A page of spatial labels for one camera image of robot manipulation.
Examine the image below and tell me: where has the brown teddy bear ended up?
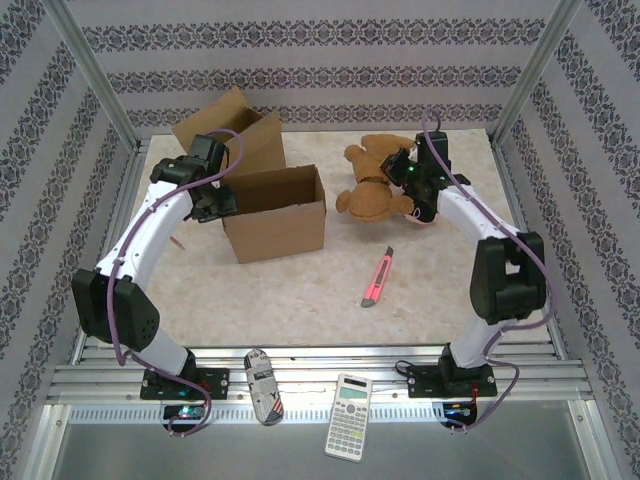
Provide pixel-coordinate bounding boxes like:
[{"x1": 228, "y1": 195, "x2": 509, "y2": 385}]
[{"x1": 333, "y1": 133, "x2": 417, "y2": 225}]

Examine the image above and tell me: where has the striped plush doll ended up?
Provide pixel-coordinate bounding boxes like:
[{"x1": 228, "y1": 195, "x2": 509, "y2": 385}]
[{"x1": 405, "y1": 205, "x2": 437, "y2": 227}]

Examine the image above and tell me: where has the brown cardboard box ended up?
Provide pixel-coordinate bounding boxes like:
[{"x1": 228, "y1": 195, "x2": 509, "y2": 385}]
[
  {"x1": 220, "y1": 163, "x2": 328, "y2": 265},
  {"x1": 171, "y1": 85, "x2": 288, "y2": 180}
]

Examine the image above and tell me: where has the pink utility knife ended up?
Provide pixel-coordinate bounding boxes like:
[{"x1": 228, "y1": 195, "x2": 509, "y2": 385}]
[{"x1": 359, "y1": 245, "x2": 396, "y2": 309}]

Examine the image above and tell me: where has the white scientific calculator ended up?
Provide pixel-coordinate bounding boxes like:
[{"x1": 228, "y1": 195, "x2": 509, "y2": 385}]
[{"x1": 324, "y1": 372, "x2": 375, "y2": 465}]

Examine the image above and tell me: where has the grey metal shelf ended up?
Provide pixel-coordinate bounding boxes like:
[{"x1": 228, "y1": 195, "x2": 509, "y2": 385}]
[{"x1": 29, "y1": 403, "x2": 614, "y2": 480}]

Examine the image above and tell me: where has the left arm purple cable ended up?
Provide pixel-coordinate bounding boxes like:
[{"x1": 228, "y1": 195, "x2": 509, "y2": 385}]
[{"x1": 113, "y1": 128, "x2": 245, "y2": 437}]

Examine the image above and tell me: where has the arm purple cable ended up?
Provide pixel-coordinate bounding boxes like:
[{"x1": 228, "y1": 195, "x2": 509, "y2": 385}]
[
  {"x1": 113, "y1": 128, "x2": 245, "y2": 437},
  {"x1": 421, "y1": 110, "x2": 559, "y2": 434}
]

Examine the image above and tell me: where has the aluminium side rail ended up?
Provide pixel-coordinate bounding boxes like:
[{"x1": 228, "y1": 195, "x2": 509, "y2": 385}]
[
  {"x1": 492, "y1": 137, "x2": 569, "y2": 360},
  {"x1": 73, "y1": 138, "x2": 151, "y2": 364}
]

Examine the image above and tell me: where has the aluminium frame post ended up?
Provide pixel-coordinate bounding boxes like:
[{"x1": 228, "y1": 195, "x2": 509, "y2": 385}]
[
  {"x1": 492, "y1": 0, "x2": 584, "y2": 146},
  {"x1": 42, "y1": 0, "x2": 140, "y2": 151}
]

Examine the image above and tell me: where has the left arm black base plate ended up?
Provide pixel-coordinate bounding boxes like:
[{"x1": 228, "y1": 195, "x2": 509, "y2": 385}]
[{"x1": 138, "y1": 367, "x2": 232, "y2": 402}]

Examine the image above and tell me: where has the long aluminium frame rail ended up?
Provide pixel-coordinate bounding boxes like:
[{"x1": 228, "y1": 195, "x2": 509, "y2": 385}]
[{"x1": 47, "y1": 343, "x2": 596, "y2": 404}]

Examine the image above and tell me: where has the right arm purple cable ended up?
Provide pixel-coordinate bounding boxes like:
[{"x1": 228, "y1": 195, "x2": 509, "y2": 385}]
[{"x1": 421, "y1": 110, "x2": 559, "y2": 434}]

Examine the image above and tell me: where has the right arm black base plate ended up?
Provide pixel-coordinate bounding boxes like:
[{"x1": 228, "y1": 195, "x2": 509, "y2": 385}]
[{"x1": 406, "y1": 363, "x2": 500, "y2": 400}]

